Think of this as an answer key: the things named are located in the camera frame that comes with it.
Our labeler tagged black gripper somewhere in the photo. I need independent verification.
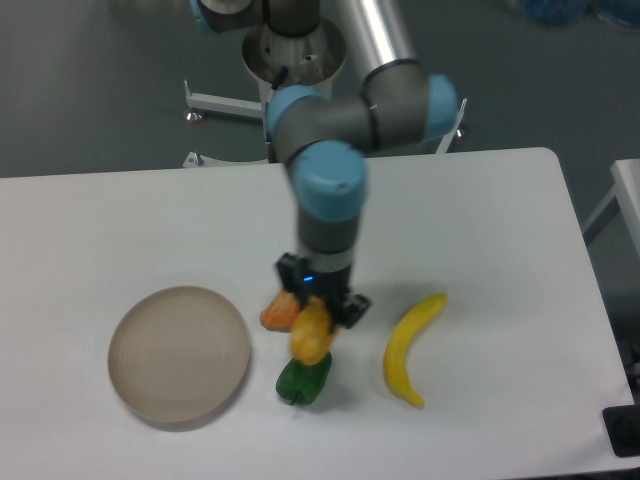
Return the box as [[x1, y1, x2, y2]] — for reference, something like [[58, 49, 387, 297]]
[[275, 252, 371, 333]]

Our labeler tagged yellow toy pepper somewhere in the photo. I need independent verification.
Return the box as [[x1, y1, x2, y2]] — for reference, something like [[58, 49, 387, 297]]
[[289, 297, 335, 366]]

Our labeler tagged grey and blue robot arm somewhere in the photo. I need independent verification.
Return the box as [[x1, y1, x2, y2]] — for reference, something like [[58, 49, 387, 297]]
[[191, 1, 459, 329]]

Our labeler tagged green toy pepper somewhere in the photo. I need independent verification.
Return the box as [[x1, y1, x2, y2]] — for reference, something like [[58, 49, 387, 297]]
[[275, 352, 333, 406]]

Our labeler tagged beige round plate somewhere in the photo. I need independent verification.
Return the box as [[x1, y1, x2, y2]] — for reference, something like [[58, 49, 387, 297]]
[[107, 286, 251, 427]]

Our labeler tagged orange toy pumpkin slice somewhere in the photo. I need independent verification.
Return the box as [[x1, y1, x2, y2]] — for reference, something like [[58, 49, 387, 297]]
[[259, 290, 300, 332]]

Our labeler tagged yellow toy banana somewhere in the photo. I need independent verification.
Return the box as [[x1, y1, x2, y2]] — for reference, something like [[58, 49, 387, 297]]
[[382, 292, 448, 409]]

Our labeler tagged white side table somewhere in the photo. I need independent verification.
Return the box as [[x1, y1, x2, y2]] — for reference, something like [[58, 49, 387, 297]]
[[581, 159, 639, 252]]

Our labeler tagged black device at table edge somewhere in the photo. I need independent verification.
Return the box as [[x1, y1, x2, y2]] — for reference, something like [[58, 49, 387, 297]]
[[602, 404, 640, 458]]

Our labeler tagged blue bag in background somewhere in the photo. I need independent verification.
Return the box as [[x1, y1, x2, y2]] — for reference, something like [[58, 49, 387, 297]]
[[510, 0, 639, 34]]

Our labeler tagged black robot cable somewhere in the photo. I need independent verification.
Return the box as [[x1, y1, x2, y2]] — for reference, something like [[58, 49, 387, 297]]
[[264, 65, 287, 162]]

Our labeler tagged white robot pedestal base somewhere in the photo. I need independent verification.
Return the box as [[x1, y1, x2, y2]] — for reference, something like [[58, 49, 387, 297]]
[[184, 19, 465, 162]]

